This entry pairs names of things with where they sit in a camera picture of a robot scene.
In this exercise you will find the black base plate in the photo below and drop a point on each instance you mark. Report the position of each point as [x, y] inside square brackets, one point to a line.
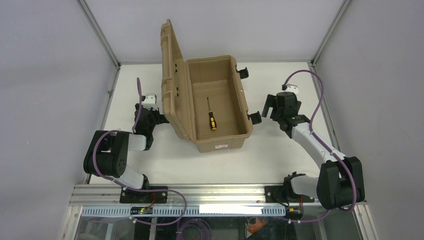
[283, 195]
[159, 196]

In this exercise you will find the black yellow handled screwdriver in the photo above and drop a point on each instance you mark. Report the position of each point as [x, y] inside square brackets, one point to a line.
[212, 120]

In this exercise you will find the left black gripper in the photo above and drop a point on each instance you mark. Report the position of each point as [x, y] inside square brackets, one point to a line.
[145, 116]

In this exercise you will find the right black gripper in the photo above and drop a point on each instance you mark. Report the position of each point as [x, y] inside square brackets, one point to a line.
[273, 105]

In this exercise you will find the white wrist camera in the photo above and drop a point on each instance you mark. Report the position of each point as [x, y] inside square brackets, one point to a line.
[292, 88]
[149, 101]

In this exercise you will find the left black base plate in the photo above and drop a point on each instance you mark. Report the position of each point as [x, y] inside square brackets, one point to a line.
[159, 196]

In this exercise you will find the orange object under table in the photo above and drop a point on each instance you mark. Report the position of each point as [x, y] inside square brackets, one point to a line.
[254, 224]

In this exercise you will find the aluminium front rail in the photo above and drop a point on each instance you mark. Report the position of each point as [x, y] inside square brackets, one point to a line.
[177, 195]

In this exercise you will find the tan plastic toolbox bin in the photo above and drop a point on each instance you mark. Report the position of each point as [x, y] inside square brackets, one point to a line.
[185, 86]

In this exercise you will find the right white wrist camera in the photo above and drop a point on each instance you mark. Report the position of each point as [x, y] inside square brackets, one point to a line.
[292, 88]

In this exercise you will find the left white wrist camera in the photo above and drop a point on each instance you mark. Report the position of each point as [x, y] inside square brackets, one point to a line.
[149, 101]

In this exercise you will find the white slotted cable duct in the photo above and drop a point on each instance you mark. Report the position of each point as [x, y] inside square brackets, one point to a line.
[203, 210]

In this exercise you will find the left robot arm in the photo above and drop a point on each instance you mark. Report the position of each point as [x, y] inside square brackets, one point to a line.
[107, 154]

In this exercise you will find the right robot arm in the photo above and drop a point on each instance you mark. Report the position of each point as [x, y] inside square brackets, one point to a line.
[340, 182]

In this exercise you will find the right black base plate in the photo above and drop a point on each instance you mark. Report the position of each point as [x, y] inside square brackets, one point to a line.
[283, 195]

